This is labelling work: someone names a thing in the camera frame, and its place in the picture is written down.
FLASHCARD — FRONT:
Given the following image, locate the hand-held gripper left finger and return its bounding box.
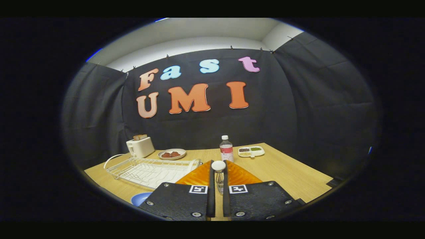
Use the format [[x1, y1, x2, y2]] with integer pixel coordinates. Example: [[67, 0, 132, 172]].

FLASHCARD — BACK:
[[138, 160, 216, 221]]

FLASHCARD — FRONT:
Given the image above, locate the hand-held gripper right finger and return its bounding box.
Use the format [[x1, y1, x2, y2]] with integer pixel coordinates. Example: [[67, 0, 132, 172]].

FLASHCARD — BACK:
[[222, 160, 306, 221]]

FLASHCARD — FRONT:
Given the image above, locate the blue plate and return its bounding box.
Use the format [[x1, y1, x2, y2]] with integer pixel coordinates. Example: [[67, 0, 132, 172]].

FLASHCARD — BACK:
[[131, 192, 153, 207]]

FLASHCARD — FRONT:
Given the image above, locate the white wire dish rack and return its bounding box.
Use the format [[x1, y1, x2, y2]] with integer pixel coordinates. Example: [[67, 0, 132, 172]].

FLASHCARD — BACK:
[[104, 154, 203, 190]]

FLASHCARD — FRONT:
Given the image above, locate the white plate with meat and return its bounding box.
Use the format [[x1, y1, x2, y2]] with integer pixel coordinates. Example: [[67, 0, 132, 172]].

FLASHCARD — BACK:
[[157, 148, 187, 160]]

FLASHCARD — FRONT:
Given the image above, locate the white divided condiment dish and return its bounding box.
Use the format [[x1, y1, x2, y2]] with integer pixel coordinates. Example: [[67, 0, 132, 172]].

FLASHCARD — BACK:
[[238, 146, 265, 158]]

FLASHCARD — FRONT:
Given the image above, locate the white toaster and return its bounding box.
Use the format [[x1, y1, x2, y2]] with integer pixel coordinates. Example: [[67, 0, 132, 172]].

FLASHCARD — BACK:
[[126, 136, 155, 158]]

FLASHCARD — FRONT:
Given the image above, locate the plastic bottle with red label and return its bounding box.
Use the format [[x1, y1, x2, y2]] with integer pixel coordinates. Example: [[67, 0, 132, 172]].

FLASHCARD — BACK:
[[219, 135, 234, 162]]

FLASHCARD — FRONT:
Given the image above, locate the black backdrop cloth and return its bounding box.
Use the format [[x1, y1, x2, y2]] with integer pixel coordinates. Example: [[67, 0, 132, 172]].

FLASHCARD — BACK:
[[61, 32, 379, 181]]

